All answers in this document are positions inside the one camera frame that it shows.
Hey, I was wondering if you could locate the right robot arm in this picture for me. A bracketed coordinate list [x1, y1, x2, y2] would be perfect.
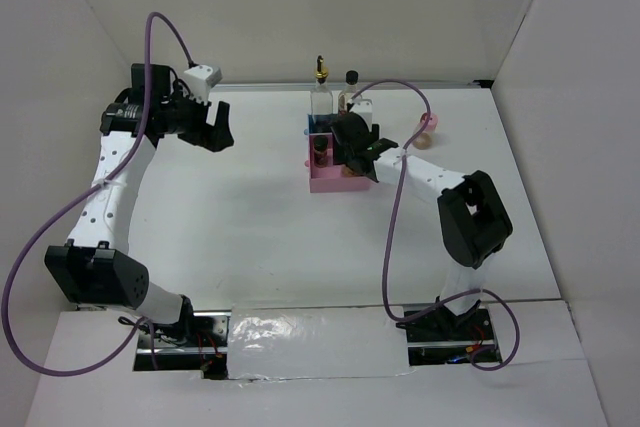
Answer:
[331, 113, 513, 339]

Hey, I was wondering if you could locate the aluminium rail frame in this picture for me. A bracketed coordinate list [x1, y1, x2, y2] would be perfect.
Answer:
[75, 79, 494, 312]

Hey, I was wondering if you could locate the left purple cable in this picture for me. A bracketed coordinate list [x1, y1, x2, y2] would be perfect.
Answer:
[0, 11, 199, 378]

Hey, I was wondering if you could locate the glass oil bottle gold spout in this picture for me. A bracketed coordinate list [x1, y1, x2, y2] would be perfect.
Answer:
[310, 55, 334, 118]

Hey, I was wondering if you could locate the spice jar pink cap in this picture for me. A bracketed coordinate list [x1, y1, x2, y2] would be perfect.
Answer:
[412, 113, 438, 150]

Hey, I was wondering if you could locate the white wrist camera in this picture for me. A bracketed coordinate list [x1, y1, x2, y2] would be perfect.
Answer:
[182, 65, 222, 104]
[347, 98, 373, 128]

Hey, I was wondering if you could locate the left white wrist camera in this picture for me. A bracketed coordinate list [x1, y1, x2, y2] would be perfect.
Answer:
[182, 65, 222, 104]

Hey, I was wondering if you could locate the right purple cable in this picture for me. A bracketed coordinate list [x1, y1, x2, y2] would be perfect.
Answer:
[349, 78, 519, 373]

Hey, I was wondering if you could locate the blue plastic drawer box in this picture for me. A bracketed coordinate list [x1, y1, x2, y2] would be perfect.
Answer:
[304, 114, 339, 136]

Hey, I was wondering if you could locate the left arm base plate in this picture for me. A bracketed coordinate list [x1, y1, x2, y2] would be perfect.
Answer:
[133, 311, 231, 380]

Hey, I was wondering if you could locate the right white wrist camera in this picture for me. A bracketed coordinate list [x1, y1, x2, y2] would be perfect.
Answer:
[347, 98, 373, 128]

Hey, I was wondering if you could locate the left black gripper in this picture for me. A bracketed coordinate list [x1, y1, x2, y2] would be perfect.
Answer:
[159, 85, 234, 152]

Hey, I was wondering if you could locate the small pepper shaker black lid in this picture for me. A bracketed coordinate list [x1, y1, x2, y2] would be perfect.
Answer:
[312, 135, 329, 168]

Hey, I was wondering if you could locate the purple cable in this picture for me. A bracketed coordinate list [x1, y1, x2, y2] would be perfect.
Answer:
[349, 78, 519, 373]
[0, 11, 199, 378]

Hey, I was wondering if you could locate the soy sauce bottle red label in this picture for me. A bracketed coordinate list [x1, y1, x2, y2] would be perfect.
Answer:
[337, 70, 359, 115]

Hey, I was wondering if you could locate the round spice jar black cap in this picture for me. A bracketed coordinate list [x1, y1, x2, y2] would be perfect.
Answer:
[341, 165, 361, 178]

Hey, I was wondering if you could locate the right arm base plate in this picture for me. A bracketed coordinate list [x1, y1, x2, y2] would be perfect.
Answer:
[396, 307, 502, 366]

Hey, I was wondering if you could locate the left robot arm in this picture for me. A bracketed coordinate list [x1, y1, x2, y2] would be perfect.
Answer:
[45, 64, 234, 346]

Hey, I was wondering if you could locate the pink plastic drawer box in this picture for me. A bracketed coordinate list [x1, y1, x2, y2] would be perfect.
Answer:
[305, 134, 372, 194]

